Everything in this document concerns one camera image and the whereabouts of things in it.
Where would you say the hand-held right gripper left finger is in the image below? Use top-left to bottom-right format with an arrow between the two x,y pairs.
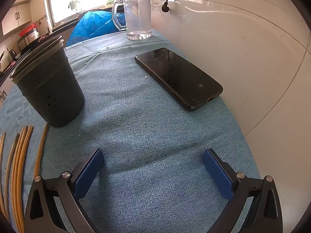
24,148 -> 105,233

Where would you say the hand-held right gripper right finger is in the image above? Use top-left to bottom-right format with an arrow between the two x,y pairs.
203,149 -> 283,233

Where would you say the wooden chopstick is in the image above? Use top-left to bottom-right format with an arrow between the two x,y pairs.
33,123 -> 49,178
14,126 -> 30,233
18,126 -> 34,233
5,133 -> 20,221
11,126 -> 27,233
0,131 -> 9,222

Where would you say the dark grey utensil holder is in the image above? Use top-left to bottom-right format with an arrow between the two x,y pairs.
10,35 -> 85,128

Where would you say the teal tablecloth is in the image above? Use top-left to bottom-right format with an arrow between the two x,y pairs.
0,28 -> 261,233

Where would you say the black smartphone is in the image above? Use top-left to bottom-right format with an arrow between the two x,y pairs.
135,48 -> 224,112

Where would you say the blue plastic bag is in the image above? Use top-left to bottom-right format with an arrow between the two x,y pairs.
66,11 -> 127,47

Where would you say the steel pot with red lid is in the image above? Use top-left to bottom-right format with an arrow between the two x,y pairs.
19,24 -> 40,47

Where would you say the clear glass mug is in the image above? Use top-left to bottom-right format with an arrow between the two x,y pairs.
111,0 -> 153,41

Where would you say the green potted plant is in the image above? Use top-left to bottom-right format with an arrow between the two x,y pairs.
68,0 -> 82,13

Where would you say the beige wall cabinet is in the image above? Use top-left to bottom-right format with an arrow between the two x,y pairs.
1,0 -> 33,36

